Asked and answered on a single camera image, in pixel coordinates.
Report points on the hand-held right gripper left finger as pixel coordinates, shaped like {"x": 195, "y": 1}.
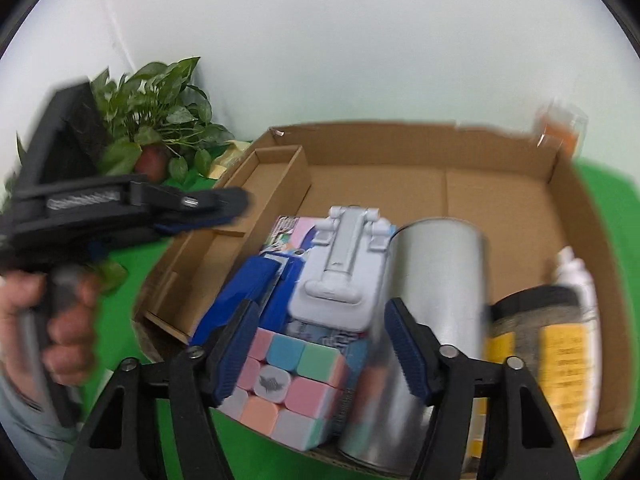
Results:
{"x": 235, "y": 355}

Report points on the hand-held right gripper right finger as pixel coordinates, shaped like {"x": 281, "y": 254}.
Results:
{"x": 407, "y": 355}

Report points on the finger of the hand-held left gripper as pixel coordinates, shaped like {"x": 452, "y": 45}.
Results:
{"x": 215, "y": 201}
{"x": 195, "y": 224}

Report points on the pastel puzzle cube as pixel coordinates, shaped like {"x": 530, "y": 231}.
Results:
{"x": 295, "y": 390}

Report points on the silver metal can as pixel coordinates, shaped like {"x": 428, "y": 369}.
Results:
{"x": 435, "y": 280}

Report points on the brown cardboard box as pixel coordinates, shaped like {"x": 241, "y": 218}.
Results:
{"x": 500, "y": 210}

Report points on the person's left forearm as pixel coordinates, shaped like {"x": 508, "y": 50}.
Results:
{"x": 30, "y": 435}

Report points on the person's left hand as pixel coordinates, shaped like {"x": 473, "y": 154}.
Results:
{"x": 70, "y": 330}

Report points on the yellow packet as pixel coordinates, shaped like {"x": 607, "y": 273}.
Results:
{"x": 230, "y": 157}

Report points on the blue stapler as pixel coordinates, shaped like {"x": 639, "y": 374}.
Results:
{"x": 245, "y": 280}

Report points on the green potted plant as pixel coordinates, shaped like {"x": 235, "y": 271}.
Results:
{"x": 165, "y": 110}

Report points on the white folding phone stand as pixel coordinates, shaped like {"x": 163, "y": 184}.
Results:
{"x": 340, "y": 270}

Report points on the dark jar with yellow label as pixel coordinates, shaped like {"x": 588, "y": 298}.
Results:
{"x": 535, "y": 310}

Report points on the white plastic bottle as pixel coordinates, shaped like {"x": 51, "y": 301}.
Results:
{"x": 582, "y": 285}

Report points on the glass jar with orange contents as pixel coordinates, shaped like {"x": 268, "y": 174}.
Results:
{"x": 560, "y": 132}

